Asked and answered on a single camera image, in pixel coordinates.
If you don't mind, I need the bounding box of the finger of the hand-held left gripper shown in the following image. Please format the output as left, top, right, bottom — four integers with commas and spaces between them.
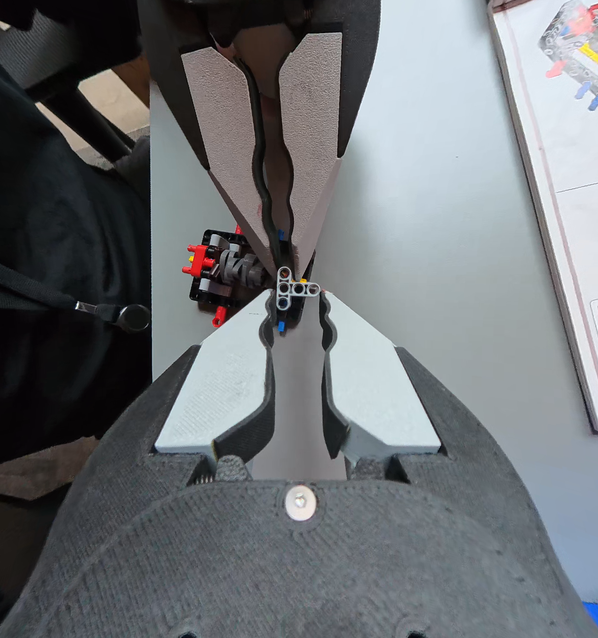
277, 32, 344, 278
181, 47, 286, 272

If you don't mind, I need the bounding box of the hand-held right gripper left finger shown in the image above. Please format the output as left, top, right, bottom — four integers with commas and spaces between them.
154, 289, 276, 462

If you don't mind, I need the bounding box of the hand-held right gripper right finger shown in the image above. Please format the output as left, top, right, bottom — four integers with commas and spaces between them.
320, 291, 442, 462

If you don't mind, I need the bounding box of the grey T-shaped lego beam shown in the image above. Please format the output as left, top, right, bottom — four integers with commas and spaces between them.
275, 266, 322, 311

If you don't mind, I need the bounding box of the lego engine frame assembly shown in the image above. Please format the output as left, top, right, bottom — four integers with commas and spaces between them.
182, 224, 316, 333

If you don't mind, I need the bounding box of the lego instruction booklet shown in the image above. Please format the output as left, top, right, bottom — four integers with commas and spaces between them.
487, 0, 598, 434

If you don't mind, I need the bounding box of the person's left hand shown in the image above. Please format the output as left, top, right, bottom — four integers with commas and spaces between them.
218, 26, 301, 99

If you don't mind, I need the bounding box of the wooden table support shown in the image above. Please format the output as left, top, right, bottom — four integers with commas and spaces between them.
112, 55, 151, 108

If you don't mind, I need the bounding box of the black office chair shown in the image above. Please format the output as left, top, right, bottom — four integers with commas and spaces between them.
0, 10, 150, 165

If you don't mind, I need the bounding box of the black lanyard with badge reel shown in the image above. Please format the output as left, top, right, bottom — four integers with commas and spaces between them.
0, 254, 151, 334

